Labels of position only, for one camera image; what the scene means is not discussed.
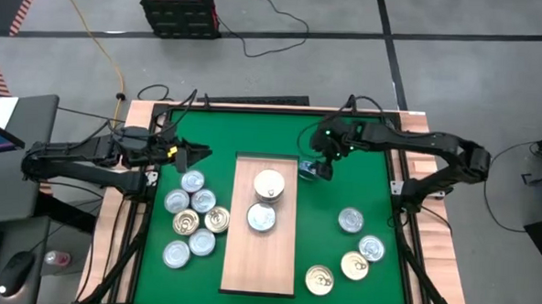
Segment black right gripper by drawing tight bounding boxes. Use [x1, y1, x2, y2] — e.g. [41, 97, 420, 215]
[309, 117, 359, 184]

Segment black slotted floor strip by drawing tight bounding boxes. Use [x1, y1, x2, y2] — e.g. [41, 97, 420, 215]
[196, 91, 311, 108]

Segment black looped cable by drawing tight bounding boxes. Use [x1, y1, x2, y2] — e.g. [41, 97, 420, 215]
[135, 82, 172, 103]

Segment wooden shelf board black edges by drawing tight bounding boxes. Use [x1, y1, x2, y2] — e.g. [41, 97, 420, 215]
[219, 151, 302, 299]

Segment black floor cable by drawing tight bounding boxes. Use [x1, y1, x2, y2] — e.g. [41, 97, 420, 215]
[214, 0, 311, 61]

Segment long yellow floor cable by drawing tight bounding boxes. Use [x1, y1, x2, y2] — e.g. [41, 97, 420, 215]
[47, 0, 130, 133]

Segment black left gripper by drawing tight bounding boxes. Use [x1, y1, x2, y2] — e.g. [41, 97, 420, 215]
[146, 135, 214, 175]

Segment black computer mouse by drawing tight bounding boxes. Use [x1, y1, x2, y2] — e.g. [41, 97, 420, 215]
[0, 248, 38, 299]

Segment grey side table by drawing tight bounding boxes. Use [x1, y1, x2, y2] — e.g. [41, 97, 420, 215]
[0, 212, 52, 304]

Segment green table mat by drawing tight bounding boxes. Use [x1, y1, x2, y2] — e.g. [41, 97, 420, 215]
[134, 105, 416, 304]

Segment dark grey desk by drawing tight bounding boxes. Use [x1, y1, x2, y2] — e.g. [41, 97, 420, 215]
[0, 92, 61, 230]

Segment black metal table frame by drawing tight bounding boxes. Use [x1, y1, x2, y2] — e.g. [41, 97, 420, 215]
[75, 95, 480, 304]

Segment red and black power box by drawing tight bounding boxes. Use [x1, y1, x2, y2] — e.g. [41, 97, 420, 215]
[137, 0, 222, 41]

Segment clear bottle red cap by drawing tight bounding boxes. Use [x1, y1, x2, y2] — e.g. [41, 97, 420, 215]
[43, 249, 72, 268]

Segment thin black curved cable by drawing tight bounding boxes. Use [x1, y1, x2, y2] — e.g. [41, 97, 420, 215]
[481, 138, 542, 236]

